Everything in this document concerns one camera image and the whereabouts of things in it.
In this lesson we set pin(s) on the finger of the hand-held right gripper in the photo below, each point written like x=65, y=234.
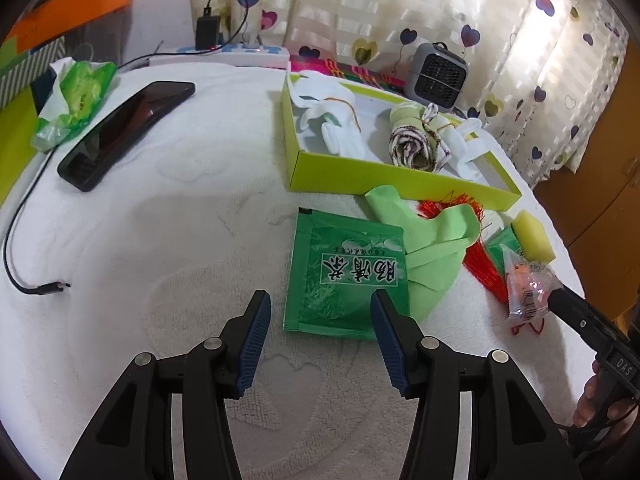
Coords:
x=582, y=321

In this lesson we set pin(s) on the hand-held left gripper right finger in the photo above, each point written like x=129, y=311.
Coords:
x=390, y=345

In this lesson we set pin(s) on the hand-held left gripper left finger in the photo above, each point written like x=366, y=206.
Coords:
x=252, y=345

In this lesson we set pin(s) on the clear plastic packet orange contents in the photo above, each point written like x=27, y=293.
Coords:
x=525, y=290

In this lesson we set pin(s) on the yellow sponge with green scourer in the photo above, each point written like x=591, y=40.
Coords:
x=535, y=235

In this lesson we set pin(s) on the light green cloth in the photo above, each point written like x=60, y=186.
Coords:
x=440, y=255

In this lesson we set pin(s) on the red knot tassel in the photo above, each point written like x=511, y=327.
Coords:
x=480, y=265

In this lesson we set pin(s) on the lime green box tray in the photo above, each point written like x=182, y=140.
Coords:
x=350, y=175

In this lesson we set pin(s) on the green patterned towel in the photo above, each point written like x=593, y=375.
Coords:
x=410, y=145

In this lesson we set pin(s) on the white cloth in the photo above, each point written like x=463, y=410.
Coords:
x=465, y=155

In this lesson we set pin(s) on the white towel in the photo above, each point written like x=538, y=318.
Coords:
x=340, y=135

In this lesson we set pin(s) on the person's right hand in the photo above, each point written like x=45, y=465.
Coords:
x=595, y=412

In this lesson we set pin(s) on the wooden cabinet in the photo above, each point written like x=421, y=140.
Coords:
x=600, y=210

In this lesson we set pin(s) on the black smartphone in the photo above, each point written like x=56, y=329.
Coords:
x=120, y=130

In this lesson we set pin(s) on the grey desk fan heater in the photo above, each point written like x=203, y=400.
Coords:
x=435, y=75

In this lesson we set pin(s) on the colourful plaid cloth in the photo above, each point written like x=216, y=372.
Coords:
x=360, y=72

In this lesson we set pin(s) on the white power strip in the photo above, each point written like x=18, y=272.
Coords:
x=240, y=55

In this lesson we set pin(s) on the green tissue pack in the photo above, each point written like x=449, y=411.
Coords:
x=75, y=95

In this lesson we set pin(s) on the black charger adapter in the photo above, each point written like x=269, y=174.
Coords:
x=206, y=32

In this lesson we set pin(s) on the heart print curtain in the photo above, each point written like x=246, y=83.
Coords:
x=450, y=0

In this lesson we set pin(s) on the green striped box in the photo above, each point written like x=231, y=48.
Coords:
x=25, y=67

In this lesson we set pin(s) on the orange tray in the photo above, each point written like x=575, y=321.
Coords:
x=75, y=0

